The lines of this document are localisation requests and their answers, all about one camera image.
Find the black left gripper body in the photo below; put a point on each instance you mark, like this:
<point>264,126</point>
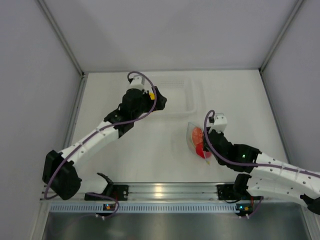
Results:
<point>147,105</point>

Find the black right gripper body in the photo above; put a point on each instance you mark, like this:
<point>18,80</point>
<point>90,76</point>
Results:
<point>221,162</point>

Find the yellow fake apple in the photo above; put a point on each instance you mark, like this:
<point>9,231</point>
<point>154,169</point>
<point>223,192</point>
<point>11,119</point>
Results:
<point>152,96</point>

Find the red fake apple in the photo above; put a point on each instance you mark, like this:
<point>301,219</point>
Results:
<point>199,149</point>

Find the clear zip top bag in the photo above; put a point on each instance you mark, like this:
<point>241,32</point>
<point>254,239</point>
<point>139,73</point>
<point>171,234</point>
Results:
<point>191,147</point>

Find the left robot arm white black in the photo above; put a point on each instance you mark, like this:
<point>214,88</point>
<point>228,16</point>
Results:
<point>61,169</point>

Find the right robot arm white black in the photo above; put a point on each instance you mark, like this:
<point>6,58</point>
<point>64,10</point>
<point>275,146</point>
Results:
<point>260,175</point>

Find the white perforated plastic basket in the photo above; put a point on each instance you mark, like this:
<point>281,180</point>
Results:
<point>181,94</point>

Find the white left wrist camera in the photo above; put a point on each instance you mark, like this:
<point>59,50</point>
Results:
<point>137,82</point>

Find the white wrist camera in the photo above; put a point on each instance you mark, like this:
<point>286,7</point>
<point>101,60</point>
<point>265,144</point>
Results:
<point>137,82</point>
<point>218,122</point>

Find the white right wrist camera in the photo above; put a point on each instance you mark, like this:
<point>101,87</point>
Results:
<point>218,122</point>

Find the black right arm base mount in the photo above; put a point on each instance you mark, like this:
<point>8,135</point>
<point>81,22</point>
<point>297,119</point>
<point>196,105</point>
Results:
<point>227,193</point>

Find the aluminium mounting rail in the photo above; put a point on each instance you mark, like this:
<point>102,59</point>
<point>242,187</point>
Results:
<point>173,191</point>

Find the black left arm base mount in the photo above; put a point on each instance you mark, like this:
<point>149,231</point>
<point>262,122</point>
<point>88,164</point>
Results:
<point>117,192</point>

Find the white slotted cable duct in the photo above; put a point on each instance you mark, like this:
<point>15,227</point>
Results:
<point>126,207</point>

